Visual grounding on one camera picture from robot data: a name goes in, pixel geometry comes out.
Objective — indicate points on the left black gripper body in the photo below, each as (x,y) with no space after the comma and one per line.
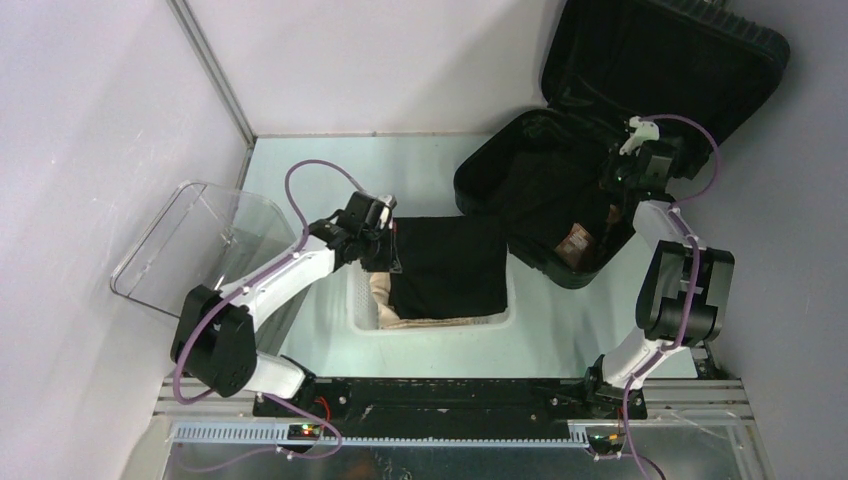
(376,252)

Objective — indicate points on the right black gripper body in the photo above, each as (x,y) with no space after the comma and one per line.
(621,174)

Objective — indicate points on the beige cloth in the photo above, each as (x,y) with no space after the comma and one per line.
(389,319)

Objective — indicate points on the white perforated plastic basket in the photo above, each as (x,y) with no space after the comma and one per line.
(362,314)

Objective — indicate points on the black garment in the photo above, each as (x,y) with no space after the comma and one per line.
(451,267)

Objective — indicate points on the black ribbed hard-shell suitcase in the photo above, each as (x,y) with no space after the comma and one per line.
(696,70)

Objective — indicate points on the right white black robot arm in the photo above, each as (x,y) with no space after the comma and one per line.
(684,294)

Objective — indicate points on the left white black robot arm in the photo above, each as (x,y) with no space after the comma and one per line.
(215,341)

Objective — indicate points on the round wooden brush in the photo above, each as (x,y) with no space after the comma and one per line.
(614,216)

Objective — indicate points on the clear acrylic bin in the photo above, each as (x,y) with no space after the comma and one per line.
(205,234)

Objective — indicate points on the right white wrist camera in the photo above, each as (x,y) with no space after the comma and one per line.
(640,131)

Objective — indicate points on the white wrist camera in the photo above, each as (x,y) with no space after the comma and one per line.
(640,131)
(385,206)

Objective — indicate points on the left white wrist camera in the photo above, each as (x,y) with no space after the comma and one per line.
(385,206)

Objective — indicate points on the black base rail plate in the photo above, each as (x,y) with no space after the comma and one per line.
(465,409)

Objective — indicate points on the aluminium frame rail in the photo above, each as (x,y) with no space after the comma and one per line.
(247,418)

